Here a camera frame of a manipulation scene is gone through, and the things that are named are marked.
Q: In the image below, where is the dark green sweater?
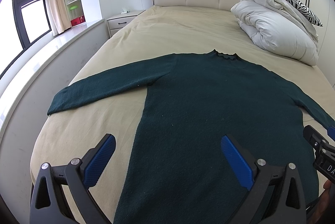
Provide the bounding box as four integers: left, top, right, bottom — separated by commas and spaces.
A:
48, 51, 334, 223

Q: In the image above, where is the person's right hand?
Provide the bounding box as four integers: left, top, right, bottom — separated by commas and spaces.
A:
318, 180, 332, 213

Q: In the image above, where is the white folded duvet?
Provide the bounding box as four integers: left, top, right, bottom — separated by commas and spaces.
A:
231, 0, 318, 66

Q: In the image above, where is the white wardrobe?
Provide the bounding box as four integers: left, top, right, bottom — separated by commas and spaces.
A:
300, 0, 335, 86

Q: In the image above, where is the red box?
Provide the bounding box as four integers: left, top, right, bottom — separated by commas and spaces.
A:
70, 15, 85, 26

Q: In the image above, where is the white bedside table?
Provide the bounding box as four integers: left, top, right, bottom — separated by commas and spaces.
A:
106, 10, 144, 38

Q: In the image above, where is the black framed window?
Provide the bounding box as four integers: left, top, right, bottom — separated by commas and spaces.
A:
1, 0, 51, 76

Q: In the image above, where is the tissue pack on nightstand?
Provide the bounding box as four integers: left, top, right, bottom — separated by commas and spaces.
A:
120, 8, 129, 14

